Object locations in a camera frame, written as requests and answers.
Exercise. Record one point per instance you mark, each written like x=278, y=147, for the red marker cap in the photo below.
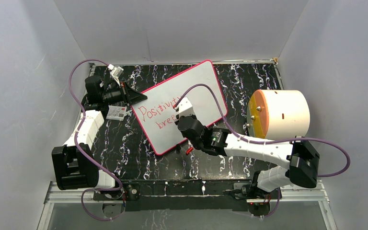
x=189, y=151

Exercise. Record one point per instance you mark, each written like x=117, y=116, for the white cylinder orange end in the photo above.
x=277, y=114

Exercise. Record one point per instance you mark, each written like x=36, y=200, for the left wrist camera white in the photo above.
x=115, y=72

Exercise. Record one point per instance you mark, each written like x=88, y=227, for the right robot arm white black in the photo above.
x=296, y=161

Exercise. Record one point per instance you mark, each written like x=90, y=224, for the aluminium frame rail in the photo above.
x=322, y=190

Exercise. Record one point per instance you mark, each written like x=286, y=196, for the pink framed whiteboard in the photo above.
x=156, y=115

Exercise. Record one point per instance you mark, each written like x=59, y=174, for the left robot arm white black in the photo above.
x=73, y=162

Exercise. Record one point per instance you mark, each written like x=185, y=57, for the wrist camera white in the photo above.
x=184, y=108
x=115, y=72

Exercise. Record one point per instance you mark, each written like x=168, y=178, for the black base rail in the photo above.
x=235, y=195

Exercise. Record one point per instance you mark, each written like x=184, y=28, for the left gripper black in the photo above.
x=130, y=97

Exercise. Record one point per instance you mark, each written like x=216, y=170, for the white printed card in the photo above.
x=116, y=113

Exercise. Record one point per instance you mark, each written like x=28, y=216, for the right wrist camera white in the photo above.
x=184, y=108

